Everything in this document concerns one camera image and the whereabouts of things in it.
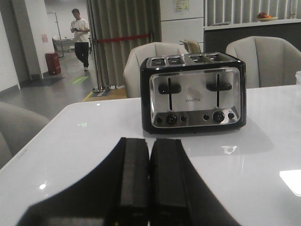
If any black and chrome toaster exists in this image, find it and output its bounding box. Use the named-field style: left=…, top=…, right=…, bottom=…
left=140, top=52, right=246, bottom=134

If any beige plastic chair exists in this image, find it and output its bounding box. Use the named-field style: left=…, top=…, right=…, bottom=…
left=180, top=40, right=203, bottom=54

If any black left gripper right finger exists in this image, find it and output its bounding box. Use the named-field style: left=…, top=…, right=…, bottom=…
left=150, top=138, right=239, bottom=226

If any stanchion post with red belt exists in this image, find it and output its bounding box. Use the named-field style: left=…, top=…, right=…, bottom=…
left=89, top=33, right=154, bottom=94

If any fruit plate on counter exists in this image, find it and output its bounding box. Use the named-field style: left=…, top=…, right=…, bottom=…
left=256, top=12, right=278, bottom=22

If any beige armchair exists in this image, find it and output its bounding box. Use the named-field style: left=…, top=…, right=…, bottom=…
left=226, top=36, right=301, bottom=89
left=0, top=102, right=49, bottom=167
left=123, top=41, right=189, bottom=98

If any red bin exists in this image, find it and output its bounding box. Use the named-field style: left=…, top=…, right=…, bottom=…
left=45, top=52, right=61, bottom=75

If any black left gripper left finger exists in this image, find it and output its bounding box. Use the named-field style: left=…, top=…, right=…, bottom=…
left=17, top=137, right=149, bottom=226

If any beige armchair right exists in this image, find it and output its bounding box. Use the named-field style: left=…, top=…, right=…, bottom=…
left=226, top=36, right=301, bottom=89

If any white refrigerator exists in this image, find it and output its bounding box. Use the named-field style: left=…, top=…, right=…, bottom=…
left=159, top=0, right=204, bottom=44

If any person in white shirt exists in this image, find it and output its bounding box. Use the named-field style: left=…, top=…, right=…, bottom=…
left=70, top=8, right=90, bottom=72

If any beige armchair near left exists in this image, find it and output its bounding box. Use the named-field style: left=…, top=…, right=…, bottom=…
left=0, top=102, right=49, bottom=167

